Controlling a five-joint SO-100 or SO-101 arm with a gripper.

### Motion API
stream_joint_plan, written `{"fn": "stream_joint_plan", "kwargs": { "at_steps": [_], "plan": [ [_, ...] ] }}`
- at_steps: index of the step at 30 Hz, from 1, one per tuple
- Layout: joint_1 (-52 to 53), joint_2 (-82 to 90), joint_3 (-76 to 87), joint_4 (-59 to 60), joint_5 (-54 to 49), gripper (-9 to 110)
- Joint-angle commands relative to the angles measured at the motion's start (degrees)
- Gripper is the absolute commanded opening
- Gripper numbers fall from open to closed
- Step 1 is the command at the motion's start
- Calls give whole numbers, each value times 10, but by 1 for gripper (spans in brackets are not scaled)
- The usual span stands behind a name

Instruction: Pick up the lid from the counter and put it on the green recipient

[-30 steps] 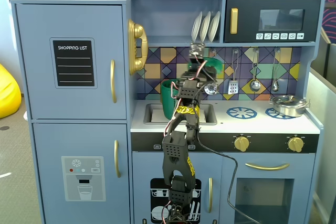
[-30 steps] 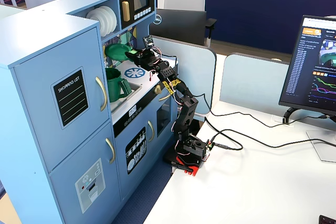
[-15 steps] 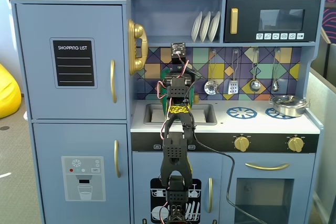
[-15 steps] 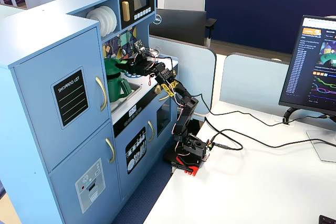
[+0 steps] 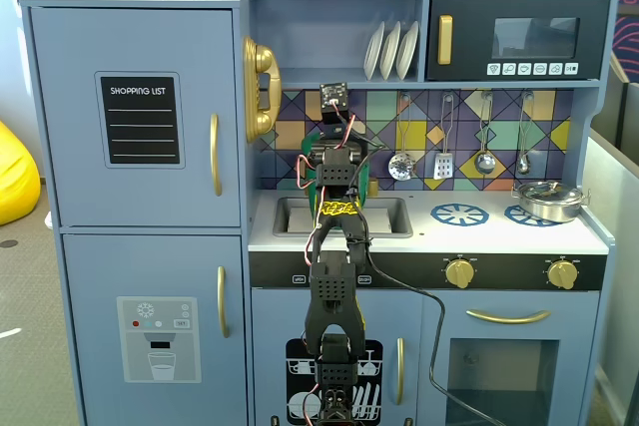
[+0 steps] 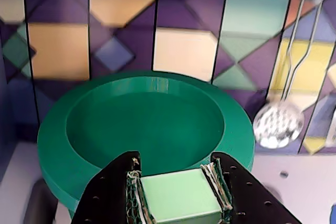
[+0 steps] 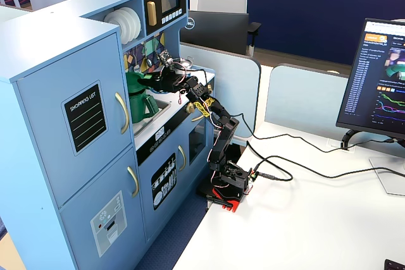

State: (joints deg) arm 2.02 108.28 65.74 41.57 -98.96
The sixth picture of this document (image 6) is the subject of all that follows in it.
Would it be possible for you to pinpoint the blue wooden toy kitchen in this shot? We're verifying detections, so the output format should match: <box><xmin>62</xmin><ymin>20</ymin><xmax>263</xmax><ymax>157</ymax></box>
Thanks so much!
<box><xmin>0</xmin><ymin>0</ymin><xmax>336</xmax><ymax>224</ymax></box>

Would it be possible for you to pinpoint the green round bowl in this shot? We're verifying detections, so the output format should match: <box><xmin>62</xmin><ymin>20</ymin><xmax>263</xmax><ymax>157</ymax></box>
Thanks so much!
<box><xmin>36</xmin><ymin>70</ymin><xmax>256</xmax><ymax>224</ymax></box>

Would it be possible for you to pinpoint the steel toy skimmer spoon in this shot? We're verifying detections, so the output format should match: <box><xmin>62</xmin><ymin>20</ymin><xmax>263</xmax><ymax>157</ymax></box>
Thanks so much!
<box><xmin>252</xmin><ymin>0</ymin><xmax>324</xmax><ymax>150</ymax></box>

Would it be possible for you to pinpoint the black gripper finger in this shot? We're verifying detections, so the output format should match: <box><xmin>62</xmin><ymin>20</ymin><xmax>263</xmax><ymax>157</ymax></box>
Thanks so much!
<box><xmin>70</xmin><ymin>150</ymin><xmax>156</xmax><ymax>224</ymax></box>
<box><xmin>200</xmin><ymin>152</ymin><xmax>303</xmax><ymax>224</ymax></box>

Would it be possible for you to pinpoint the steel toy sink basin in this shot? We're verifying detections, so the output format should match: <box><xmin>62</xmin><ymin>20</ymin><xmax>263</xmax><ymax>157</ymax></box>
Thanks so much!
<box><xmin>23</xmin><ymin>178</ymin><xmax>58</xmax><ymax>224</ymax></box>

